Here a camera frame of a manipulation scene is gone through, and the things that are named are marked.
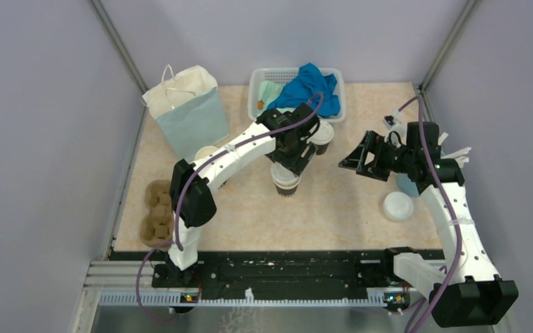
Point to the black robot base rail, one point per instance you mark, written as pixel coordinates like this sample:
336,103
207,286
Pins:
305,278

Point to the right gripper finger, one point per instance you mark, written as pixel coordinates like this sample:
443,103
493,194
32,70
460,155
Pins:
357,158
373,171

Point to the stack of white lids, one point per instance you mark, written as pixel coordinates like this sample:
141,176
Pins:
398,206

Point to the blue straw holder cup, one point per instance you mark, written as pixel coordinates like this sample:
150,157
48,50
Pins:
405,185

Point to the pale blue paper bag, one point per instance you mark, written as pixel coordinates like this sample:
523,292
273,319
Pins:
188,109

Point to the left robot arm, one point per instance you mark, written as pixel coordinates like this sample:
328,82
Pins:
195,184

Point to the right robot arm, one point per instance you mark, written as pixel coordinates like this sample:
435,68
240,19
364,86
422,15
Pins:
471,292

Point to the paper coffee cup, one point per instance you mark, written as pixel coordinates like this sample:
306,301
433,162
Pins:
286,190
321,148

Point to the blue cloth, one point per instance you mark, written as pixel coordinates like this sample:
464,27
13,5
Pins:
310,81

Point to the stack of paper cups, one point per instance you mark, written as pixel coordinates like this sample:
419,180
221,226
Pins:
205,152

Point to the white lid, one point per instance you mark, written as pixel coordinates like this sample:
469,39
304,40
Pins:
283,176
323,134

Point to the mint green cloth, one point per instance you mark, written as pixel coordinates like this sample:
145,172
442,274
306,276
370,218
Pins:
272,95

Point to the white plastic basket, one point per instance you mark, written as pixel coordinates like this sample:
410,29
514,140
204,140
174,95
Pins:
283,75

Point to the brown cardboard cup carrier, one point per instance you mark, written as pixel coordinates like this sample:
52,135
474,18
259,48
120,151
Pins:
158,224

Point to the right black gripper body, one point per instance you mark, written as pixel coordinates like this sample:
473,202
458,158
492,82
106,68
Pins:
386,152

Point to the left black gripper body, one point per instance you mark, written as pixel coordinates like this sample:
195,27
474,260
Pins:
291,157

